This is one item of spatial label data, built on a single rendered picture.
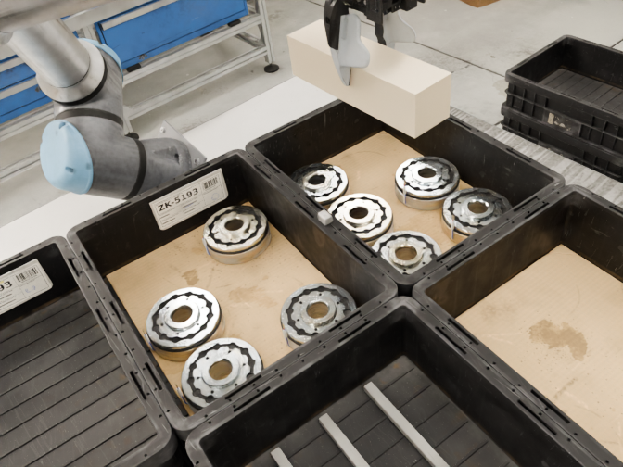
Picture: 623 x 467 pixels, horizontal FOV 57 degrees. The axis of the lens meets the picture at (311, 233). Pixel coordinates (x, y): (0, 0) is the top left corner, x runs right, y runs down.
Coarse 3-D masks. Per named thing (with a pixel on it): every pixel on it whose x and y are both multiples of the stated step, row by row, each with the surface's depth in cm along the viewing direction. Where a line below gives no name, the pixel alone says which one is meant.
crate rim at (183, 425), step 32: (224, 160) 92; (256, 160) 91; (160, 192) 88; (288, 192) 84; (96, 224) 85; (320, 224) 78; (352, 256) 74; (96, 288) 75; (384, 288) 70; (352, 320) 66; (160, 384) 63; (256, 384) 62; (192, 416) 60
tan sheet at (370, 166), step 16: (368, 144) 107; (384, 144) 106; (400, 144) 106; (336, 160) 105; (352, 160) 104; (368, 160) 103; (384, 160) 103; (400, 160) 102; (352, 176) 101; (368, 176) 100; (384, 176) 100; (352, 192) 98; (368, 192) 97; (384, 192) 97; (400, 208) 94; (400, 224) 91; (416, 224) 90; (432, 224) 90; (448, 240) 87
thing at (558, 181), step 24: (456, 120) 92; (504, 144) 86; (528, 168) 83; (552, 192) 78; (504, 216) 75; (360, 240) 75; (480, 240) 73; (384, 264) 72; (432, 264) 71; (408, 288) 70
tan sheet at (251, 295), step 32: (160, 256) 92; (192, 256) 91; (288, 256) 89; (128, 288) 88; (160, 288) 87; (224, 288) 86; (256, 288) 85; (288, 288) 84; (256, 320) 81; (288, 352) 76
